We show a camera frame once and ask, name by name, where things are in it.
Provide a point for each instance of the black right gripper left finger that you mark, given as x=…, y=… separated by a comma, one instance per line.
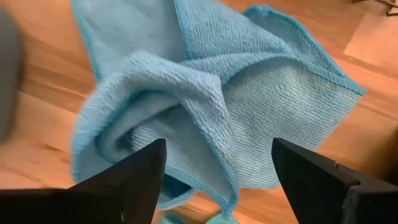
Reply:
x=124, y=193

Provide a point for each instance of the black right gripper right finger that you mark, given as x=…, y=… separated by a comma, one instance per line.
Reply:
x=317, y=193

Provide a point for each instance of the blue microfiber towel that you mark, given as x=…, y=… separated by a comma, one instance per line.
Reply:
x=202, y=77

